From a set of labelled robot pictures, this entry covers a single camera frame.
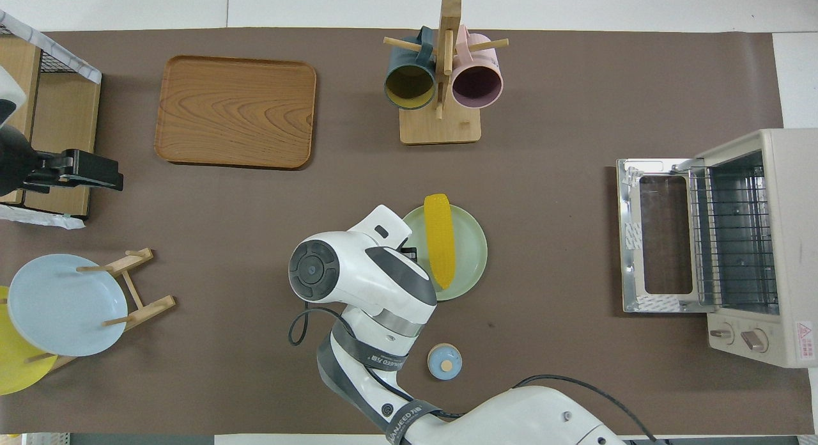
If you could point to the brown table mat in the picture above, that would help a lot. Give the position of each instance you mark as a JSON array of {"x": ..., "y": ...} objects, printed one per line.
[{"x": 543, "y": 112}]

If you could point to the white toaster oven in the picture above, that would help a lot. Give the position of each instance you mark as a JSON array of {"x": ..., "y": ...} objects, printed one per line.
[{"x": 792, "y": 240}]

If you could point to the dark blue mug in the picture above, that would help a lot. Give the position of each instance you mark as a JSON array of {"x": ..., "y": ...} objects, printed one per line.
[{"x": 409, "y": 87}]

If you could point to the yellow corn cob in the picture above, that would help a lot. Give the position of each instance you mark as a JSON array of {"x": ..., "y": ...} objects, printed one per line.
[{"x": 441, "y": 240}]

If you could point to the pale green plate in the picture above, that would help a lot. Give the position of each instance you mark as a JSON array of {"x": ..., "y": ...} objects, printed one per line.
[{"x": 470, "y": 253}]

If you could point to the small blue call bell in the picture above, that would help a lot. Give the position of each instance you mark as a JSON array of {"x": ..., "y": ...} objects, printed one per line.
[{"x": 444, "y": 362}]

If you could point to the yellow plate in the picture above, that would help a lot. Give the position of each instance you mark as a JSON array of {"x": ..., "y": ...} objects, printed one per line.
[{"x": 16, "y": 374}]

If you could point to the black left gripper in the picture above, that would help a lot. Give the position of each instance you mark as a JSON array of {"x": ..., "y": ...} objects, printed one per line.
[{"x": 83, "y": 173}]

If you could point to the wooden mug tree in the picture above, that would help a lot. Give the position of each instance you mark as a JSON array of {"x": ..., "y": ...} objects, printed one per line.
[{"x": 441, "y": 132}]

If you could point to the light blue plate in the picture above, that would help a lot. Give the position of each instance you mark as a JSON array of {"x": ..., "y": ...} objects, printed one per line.
[{"x": 64, "y": 304}]

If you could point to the wooden serving tray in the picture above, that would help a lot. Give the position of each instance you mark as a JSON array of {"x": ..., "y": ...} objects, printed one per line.
[{"x": 236, "y": 112}]

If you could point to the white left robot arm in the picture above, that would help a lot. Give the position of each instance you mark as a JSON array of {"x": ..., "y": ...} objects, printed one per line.
[{"x": 9, "y": 93}]

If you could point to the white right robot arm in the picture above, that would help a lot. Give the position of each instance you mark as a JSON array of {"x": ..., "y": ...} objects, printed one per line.
[{"x": 358, "y": 272}]

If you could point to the wooden plate rack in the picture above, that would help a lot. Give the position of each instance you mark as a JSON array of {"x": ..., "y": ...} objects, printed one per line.
[{"x": 150, "y": 307}]

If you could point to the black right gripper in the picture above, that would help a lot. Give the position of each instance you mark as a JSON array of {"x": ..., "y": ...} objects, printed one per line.
[{"x": 410, "y": 252}]

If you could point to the pink mug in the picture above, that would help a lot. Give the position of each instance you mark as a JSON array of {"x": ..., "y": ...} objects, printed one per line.
[{"x": 476, "y": 84}]

